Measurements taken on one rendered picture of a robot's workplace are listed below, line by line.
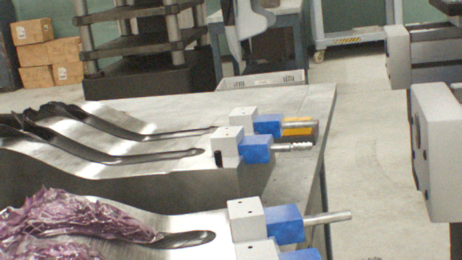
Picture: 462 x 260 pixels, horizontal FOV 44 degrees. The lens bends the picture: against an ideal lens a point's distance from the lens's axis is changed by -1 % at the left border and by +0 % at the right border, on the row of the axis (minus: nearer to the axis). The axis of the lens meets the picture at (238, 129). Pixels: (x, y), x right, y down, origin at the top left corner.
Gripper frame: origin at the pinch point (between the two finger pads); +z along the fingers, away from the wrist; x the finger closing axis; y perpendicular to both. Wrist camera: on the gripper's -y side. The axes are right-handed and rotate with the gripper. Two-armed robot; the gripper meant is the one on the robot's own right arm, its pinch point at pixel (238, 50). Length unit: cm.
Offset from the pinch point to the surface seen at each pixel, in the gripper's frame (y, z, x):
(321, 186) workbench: 3, 48, 64
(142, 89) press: -168, 74, 350
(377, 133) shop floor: 17, 101, 280
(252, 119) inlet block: 1.3, 10.1, -2.1
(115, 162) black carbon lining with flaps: -17.9, 13.0, -10.4
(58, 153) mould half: -24.4, 9.9, -14.2
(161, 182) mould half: -8.2, 13.5, -17.8
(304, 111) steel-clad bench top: 3.3, 21.0, 42.2
